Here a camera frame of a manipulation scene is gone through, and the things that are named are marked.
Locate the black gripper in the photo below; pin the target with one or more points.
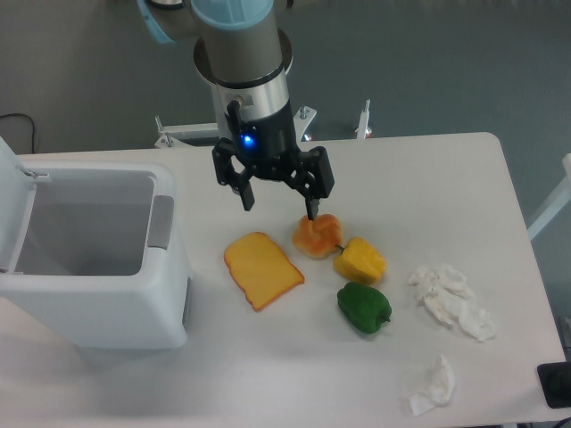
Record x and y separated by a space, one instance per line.
268 150

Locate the white trash can lid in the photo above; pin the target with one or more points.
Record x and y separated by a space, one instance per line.
18 190

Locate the orange toy bread roll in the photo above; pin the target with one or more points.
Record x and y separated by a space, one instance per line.
320 237

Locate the yellow toy bell pepper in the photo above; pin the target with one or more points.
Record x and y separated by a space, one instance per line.
359 261

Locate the green toy bell pepper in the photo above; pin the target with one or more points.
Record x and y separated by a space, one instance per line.
365 307

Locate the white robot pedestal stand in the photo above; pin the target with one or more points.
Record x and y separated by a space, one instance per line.
177 135

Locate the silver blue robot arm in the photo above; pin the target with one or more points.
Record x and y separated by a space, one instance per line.
244 57

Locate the white trash can body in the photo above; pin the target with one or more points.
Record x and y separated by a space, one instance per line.
103 262

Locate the large crumpled white tissue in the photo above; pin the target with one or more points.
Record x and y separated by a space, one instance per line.
445 293

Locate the small crumpled white tissue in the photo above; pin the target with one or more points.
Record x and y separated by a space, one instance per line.
437 391

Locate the white frame bar right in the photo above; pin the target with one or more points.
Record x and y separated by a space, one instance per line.
553 204

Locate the black device at edge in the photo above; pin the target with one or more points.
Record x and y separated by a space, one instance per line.
555 382

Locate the toy bread slice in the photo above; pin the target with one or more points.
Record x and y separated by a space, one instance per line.
261 269

